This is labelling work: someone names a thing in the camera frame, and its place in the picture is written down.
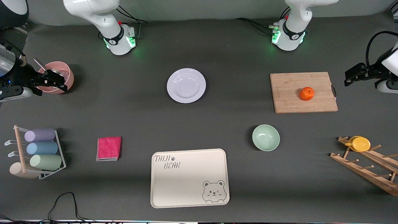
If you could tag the orange fruit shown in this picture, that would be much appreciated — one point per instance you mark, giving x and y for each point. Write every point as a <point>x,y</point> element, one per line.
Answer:
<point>307,94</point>

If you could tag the purple cup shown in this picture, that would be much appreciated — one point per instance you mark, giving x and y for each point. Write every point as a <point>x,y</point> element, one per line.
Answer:
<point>39,135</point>

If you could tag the blue cup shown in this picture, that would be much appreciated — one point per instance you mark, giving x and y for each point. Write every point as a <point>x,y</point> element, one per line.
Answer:
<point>42,148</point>

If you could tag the white round plate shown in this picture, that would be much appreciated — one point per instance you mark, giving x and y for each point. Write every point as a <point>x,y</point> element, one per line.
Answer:
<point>186,85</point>

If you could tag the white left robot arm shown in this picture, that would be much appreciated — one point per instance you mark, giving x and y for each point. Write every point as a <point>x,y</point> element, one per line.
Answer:
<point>295,18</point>

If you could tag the cream bear print tray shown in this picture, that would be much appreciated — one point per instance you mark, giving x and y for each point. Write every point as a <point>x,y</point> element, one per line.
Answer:
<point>186,180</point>

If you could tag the yellow mug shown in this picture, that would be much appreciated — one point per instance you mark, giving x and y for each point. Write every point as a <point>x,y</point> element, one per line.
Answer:
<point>360,144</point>

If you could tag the beige cup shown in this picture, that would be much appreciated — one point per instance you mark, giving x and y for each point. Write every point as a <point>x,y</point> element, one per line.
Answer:
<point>15,170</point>

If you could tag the wooden cutting board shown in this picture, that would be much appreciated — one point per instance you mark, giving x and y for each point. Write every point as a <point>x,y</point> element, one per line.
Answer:
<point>289,93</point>

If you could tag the pale green bowl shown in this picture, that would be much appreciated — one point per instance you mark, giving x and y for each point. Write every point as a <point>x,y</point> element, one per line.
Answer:
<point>266,137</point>

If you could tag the pink folded cloth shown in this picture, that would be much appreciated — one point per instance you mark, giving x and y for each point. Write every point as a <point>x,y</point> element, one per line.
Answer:
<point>108,148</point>

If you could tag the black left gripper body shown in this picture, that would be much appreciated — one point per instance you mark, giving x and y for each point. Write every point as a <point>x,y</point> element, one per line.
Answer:
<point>369,72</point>

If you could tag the wooden mug rack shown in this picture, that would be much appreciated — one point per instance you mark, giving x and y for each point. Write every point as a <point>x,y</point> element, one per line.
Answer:
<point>367,169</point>

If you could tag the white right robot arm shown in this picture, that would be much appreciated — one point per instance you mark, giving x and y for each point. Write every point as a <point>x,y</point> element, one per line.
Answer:
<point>93,12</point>

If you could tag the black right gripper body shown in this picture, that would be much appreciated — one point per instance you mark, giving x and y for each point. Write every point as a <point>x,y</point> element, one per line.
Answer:
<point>21,75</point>

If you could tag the pink bowl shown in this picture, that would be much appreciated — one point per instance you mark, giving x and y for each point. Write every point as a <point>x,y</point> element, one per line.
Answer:
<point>69,77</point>

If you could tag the metal ladle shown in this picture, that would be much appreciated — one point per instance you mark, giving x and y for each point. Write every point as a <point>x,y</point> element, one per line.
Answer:
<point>39,64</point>

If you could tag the green cup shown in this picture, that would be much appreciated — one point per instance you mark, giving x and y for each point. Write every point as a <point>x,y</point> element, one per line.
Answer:
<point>46,162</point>

